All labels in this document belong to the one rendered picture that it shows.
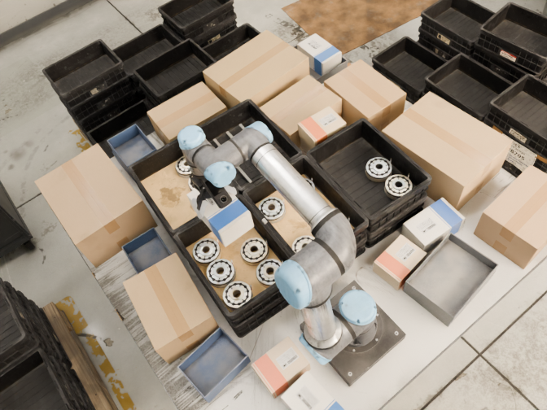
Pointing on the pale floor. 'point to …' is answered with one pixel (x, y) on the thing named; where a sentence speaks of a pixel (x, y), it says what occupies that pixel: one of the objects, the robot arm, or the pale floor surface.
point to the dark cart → (11, 225)
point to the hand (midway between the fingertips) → (219, 207)
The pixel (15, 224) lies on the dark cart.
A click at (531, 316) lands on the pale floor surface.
